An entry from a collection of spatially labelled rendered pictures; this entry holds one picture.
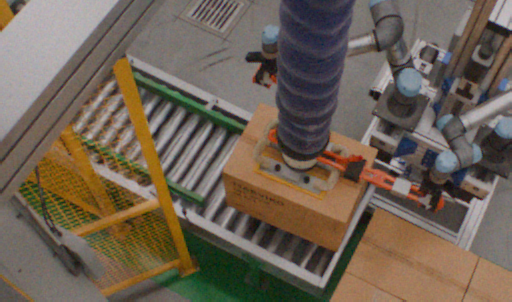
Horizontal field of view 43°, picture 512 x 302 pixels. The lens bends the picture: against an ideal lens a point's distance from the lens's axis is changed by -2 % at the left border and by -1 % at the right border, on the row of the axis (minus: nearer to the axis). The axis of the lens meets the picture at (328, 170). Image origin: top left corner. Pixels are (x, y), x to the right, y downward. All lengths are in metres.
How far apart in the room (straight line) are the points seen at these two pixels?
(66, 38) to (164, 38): 3.83
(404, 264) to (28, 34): 2.75
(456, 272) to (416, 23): 2.09
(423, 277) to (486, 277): 0.33
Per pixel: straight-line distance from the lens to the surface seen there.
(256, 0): 4.89
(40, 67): 0.88
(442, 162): 2.53
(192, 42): 4.68
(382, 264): 3.41
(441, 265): 3.47
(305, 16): 1.95
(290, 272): 3.29
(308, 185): 2.91
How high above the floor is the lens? 3.74
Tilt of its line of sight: 64 degrees down
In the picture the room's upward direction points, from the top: 12 degrees clockwise
